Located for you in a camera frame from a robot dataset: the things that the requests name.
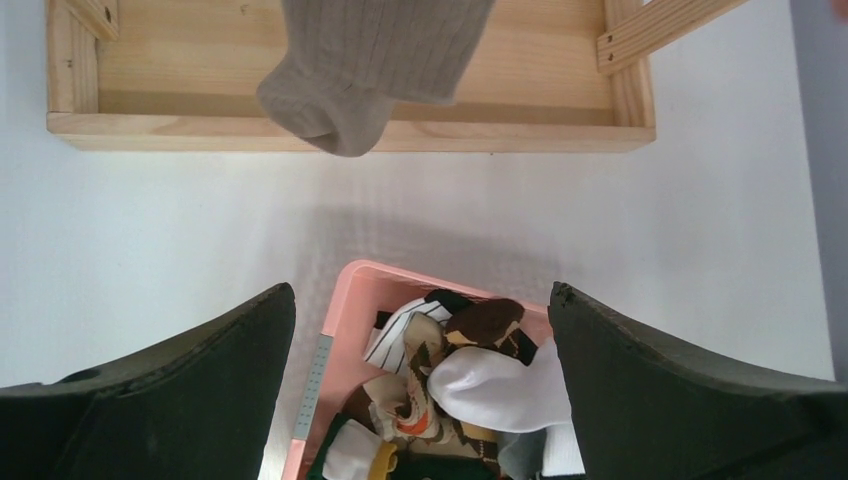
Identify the taupe striped cuff sock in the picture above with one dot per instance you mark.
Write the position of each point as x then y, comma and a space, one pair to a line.
348, 63

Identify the dark green sock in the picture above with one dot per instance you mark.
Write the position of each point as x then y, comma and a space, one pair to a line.
352, 451

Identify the wooden hanger stand frame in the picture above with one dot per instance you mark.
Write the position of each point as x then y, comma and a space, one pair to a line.
548, 76

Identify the black white striped sock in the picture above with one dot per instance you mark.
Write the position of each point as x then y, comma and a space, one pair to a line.
386, 348

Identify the pink plastic basket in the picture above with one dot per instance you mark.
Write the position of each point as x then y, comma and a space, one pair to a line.
364, 290

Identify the dark brown argyle sock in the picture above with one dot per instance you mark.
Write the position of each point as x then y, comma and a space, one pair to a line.
494, 325

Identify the white grey sock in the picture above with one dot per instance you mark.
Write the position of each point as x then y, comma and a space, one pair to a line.
493, 391

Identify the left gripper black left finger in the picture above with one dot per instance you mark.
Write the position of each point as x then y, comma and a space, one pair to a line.
198, 405

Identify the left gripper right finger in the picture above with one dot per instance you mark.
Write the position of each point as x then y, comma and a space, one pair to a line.
649, 405

